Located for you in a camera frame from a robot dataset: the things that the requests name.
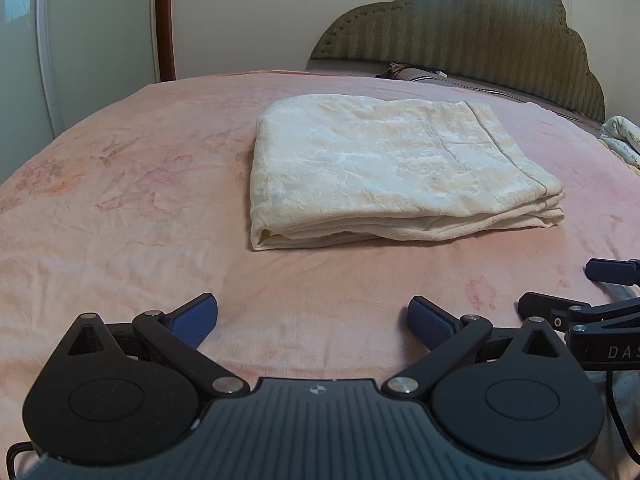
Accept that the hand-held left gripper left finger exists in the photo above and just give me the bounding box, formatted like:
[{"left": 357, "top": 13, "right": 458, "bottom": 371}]
[{"left": 50, "top": 292, "right": 251, "bottom": 402}]

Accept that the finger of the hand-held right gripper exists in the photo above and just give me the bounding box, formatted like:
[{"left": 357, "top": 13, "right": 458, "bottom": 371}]
[
  {"left": 517, "top": 291, "right": 592, "bottom": 332},
  {"left": 585, "top": 258, "right": 640, "bottom": 286}
]

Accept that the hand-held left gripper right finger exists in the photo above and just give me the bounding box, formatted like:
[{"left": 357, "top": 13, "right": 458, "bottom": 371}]
[{"left": 382, "top": 296, "right": 582, "bottom": 402}]

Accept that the cream blanket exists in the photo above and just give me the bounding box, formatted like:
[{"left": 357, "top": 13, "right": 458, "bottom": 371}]
[{"left": 248, "top": 96, "right": 566, "bottom": 252}]

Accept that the pink bed sheet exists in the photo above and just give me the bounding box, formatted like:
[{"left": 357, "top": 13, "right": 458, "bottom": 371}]
[{"left": 0, "top": 70, "right": 640, "bottom": 461}]

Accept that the white printed quilt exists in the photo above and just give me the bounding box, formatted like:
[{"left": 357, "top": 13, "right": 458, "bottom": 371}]
[{"left": 599, "top": 116, "right": 640, "bottom": 168}]

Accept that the grey striped pillow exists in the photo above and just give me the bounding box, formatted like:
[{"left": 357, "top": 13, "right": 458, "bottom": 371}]
[{"left": 375, "top": 61, "right": 452, "bottom": 84}]

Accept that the olive upholstered headboard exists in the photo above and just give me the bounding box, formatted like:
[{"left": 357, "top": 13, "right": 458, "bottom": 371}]
[{"left": 305, "top": 0, "right": 607, "bottom": 123}]

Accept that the brown wooden wardrobe trim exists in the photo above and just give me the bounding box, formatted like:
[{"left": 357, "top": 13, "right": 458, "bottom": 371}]
[{"left": 152, "top": 0, "right": 177, "bottom": 82}]

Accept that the white floral wardrobe door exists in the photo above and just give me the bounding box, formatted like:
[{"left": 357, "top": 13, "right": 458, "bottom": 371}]
[{"left": 0, "top": 0, "right": 162, "bottom": 181}]

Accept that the black cable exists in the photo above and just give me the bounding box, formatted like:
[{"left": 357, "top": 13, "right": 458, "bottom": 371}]
[
  {"left": 604, "top": 369, "right": 640, "bottom": 466},
  {"left": 4, "top": 440, "right": 40, "bottom": 480}
]

